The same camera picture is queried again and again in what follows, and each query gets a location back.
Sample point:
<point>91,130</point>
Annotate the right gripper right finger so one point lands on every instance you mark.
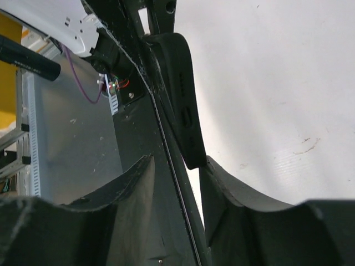
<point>246,227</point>

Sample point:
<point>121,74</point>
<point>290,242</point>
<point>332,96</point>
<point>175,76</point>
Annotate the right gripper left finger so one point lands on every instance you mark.
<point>108,226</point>

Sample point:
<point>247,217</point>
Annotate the phone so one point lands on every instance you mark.
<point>144,32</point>

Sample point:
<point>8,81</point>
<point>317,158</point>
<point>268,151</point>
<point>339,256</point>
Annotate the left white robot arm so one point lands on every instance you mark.
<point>73,25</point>

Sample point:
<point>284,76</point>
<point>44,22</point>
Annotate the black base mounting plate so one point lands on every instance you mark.
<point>138,135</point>

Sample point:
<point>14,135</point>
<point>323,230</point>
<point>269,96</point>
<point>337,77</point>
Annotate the left white cable duct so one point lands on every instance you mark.
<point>112,89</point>

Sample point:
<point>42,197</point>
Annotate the white cable duct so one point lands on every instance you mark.
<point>33,139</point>
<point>112,89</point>

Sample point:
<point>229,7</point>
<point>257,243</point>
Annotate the right white cable duct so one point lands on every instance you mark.
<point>33,139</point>

